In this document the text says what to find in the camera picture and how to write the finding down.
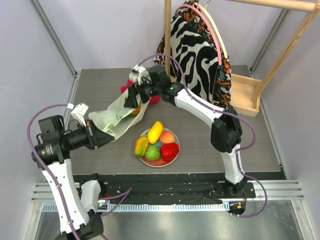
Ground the fake orange pineapple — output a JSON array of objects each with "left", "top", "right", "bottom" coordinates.
[{"left": 122, "top": 106, "right": 141, "bottom": 121}]

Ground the translucent plastic bag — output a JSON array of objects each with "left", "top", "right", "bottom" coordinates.
[{"left": 88, "top": 89, "right": 150, "bottom": 140}]

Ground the fake yellow fruit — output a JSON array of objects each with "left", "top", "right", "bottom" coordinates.
[{"left": 147, "top": 120, "right": 164, "bottom": 144}]

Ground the fake orange green mango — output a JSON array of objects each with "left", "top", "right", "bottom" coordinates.
[{"left": 134, "top": 136, "right": 149, "bottom": 158}]

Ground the fake peach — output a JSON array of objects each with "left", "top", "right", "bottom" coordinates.
[{"left": 159, "top": 130, "right": 176, "bottom": 144}]

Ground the fake green custard apple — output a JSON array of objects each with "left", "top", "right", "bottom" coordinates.
[{"left": 144, "top": 146, "right": 161, "bottom": 162}]

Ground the fake red fruit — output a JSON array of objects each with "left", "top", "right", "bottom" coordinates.
[{"left": 160, "top": 142, "right": 180, "bottom": 162}]

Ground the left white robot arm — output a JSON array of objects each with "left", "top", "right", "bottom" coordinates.
[{"left": 31, "top": 115, "right": 114, "bottom": 240}]

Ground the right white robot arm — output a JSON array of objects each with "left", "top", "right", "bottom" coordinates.
[{"left": 124, "top": 65, "right": 247, "bottom": 198}]

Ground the red folded cloth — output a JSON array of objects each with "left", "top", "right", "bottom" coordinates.
[{"left": 120, "top": 80, "right": 161, "bottom": 105}]

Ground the black white patterned garment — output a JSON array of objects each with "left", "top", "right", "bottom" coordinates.
[{"left": 170, "top": 15, "right": 223, "bottom": 107}]

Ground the red and teal plate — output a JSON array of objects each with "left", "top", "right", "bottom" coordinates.
[{"left": 139, "top": 127, "right": 180, "bottom": 168}]

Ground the orange grey patterned garment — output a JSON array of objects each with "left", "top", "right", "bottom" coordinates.
[{"left": 170, "top": 1, "right": 232, "bottom": 109}]

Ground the pink hanger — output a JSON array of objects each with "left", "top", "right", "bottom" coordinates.
[{"left": 175, "top": 4, "right": 222, "bottom": 66}]

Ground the wooden clothes rack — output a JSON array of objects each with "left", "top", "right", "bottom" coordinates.
[{"left": 164, "top": 0, "right": 320, "bottom": 117}]

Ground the cream hanger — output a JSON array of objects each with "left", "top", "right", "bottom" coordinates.
[{"left": 195, "top": 3, "right": 228, "bottom": 59}]

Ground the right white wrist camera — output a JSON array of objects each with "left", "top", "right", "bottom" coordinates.
[{"left": 129, "top": 64, "right": 148, "bottom": 85}]

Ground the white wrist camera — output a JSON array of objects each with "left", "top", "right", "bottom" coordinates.
[
  {"left": 129, "top": 64, "right": 148, "bottom": 85},
  {"left": 66, "top": 102, "right": 89, "bottom": 126}
]

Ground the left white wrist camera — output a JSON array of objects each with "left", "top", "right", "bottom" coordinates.
[{"left": 66, "top": 102, "right": 89, "bottom": 126}]

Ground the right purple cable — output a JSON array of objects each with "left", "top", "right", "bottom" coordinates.
[{"left": 134, "top": 54, "right": 268, "bottom": 219}]

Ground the purple cable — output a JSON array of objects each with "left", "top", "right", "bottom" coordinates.
[
  {"left": 26, "top": 103, "right": 133, "bottom": 240},
  {"left": 134, "top": 54, "right": 268, "bottom": 219}
]

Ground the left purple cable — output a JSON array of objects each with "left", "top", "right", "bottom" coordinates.
[{"left": 26, "top": 103, "right": 133, "bottom": 240}]

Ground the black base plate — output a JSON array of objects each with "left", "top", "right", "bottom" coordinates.
[{"left": 72, "top": 171, "right": 286, "bottom": 205}]

